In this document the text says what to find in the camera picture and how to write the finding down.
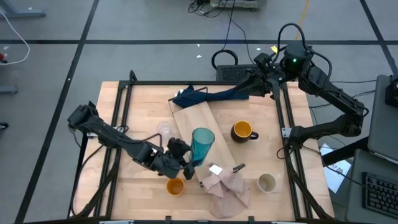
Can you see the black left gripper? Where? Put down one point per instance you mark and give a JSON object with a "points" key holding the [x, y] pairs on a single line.
{"points": [[171, 166]]}

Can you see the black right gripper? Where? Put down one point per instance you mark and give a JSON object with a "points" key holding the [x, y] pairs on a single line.
{"points": [[267, 82]]}

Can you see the teal faceted plastic tumbler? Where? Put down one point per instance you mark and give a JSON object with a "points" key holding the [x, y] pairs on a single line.
{"points": [[202, 140]]}

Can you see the orange plastic cup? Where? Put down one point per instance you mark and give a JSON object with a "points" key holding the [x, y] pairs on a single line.
{"points": [[175, 186]]}

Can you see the clear drinking glass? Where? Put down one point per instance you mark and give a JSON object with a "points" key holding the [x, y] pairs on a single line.
{"points": [[164, 128]]}

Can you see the brown mug with yellow inside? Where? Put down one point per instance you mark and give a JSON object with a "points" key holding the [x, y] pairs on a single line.
{"points": [[242, 130]]}

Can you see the beige ribbed cup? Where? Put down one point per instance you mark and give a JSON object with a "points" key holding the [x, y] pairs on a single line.
{"points": [[266, 183]]}

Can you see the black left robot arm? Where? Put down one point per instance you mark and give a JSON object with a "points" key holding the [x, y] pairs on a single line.
{"points": [[105, 132]]}

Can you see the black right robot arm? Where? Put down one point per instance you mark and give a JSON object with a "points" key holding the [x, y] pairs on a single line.
{"points": [[329, 90]]}

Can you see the black vented computer case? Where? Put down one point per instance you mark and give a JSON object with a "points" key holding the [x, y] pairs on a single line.
{"points": [[233, 73]]}

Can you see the pale pink cloth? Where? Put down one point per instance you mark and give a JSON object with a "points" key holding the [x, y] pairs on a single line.
{"points": [[228, 193]]}

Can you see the navy blue cloth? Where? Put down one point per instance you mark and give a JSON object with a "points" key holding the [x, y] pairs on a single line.
{"points": [[192, 98]]}

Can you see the white paper sheet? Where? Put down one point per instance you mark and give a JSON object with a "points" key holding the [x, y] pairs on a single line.
{"points": [[337, 177]]}

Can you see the grey laptop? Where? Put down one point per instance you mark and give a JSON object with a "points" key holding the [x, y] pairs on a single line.
{"points": [[382, 124]]}

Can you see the red stool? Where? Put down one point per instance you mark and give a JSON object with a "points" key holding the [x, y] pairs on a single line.
{"points": [[2, 57]]}

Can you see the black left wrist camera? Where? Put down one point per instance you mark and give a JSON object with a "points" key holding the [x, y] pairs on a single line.
{"points": [[178, 147]]}

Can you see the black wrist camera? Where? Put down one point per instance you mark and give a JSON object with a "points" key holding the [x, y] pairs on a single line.
{"points": [[263, 60], [178, 147]]}

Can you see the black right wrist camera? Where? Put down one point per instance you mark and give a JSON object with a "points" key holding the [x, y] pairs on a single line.
{"points": [[263, 60]]}

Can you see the wooden shelf with black frame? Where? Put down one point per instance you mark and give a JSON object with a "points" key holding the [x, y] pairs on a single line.
{"points": [[199, 121]]}

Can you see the black aluminium rig frame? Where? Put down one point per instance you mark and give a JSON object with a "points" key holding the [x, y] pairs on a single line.
{"points": [[155, 82]]}

